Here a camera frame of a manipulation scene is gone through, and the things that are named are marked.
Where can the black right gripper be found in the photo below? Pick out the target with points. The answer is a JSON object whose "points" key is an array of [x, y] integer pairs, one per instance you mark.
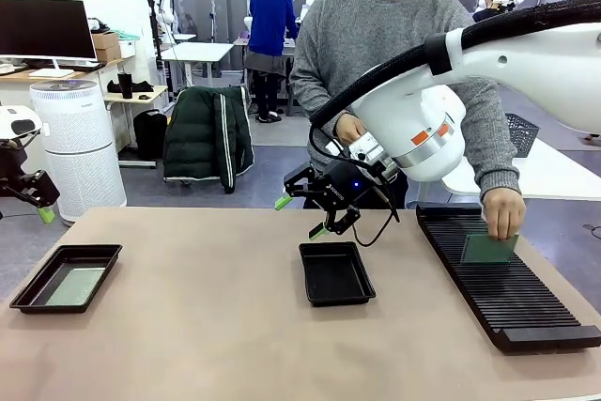
{"points": [[349, 185]]}

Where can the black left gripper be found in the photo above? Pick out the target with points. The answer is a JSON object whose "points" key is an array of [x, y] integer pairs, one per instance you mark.
{"points": [[11, 157]]}

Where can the green circuit board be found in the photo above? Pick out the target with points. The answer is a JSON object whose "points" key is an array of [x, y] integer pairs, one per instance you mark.
{"points": [[486, 251], [75, 286]]}

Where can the black ESD tray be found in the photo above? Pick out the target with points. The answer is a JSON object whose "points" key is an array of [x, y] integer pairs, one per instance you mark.
{"points": [[28, 295], [335, 276]]}

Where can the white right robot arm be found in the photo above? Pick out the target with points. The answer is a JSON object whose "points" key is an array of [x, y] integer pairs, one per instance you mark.
{"points": [[413, 114]]}

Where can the person's left forearm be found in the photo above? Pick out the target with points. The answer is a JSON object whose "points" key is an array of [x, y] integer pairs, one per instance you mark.
{"points": [[497, 147]]}

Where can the person's right forearm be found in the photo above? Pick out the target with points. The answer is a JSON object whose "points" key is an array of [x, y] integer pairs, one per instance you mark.
{"points": [[305, 105]]}

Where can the person's right hand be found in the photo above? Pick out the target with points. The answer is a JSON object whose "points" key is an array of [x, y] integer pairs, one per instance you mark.
{"points": [[349, 128]]}

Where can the person's left hand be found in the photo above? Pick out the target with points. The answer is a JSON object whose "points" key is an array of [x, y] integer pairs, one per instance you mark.
{"points": [[504, 213]]}

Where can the white cylindrical air purifier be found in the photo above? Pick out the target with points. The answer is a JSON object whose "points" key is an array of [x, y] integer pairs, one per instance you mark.
{"points": [[80, 128]]}

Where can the black backpack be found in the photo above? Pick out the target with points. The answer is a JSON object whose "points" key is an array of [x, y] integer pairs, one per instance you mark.
{"points": [[150, 133]]}

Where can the small wooden side table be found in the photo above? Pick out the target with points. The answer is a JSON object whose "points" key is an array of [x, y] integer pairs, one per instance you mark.
{"points": [[141, 100]]}

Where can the black tumbler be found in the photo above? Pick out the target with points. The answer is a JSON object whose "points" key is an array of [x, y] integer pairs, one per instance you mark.
{"points": [[125, 85]]}

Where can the dark green puffer jacket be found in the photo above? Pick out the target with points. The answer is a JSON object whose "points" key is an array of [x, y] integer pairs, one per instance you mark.
{"points": [[202, 133]]}

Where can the black cloth bundle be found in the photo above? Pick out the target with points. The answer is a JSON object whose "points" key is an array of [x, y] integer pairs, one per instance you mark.
{"points": [[143, 87]]}

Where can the brown cardboard box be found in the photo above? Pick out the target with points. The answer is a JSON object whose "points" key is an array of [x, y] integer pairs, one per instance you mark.
{"points": [[105, 46]]}

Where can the black computer monitor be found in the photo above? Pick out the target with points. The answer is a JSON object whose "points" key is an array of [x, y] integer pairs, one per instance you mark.
{"points": [[44, 27]]}

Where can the white storage box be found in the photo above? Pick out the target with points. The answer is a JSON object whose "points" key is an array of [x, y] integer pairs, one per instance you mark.
{"points": [[127, 49]]}

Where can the person in grey sweater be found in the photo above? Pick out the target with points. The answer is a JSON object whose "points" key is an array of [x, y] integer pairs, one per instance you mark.
{"points": [[357, 35]]}

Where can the grey workbench table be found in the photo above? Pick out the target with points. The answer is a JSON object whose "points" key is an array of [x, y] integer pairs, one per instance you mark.
{"points": [[240, 44]]}

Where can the person in blue hoodie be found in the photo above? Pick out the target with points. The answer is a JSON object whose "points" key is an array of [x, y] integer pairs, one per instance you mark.
{"points": [[272, 20]]}

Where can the white table with grey legs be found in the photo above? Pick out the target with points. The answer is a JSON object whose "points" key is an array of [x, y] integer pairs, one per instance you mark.
{"points": [[197, 51]]}

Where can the black slotted board rack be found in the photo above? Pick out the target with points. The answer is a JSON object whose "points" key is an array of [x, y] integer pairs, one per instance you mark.
{"points": [[507, 293]]}

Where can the grey plastic mesh basket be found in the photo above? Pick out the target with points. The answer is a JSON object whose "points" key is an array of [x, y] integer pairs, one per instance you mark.
{"points": [[523, 133]]}

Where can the large white table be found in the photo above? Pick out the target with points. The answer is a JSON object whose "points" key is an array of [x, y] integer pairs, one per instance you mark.
{"points": [[559, 175]]}

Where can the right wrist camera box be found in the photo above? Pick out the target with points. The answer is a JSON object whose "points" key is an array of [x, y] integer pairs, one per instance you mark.
{"points": [[368, 147]]}

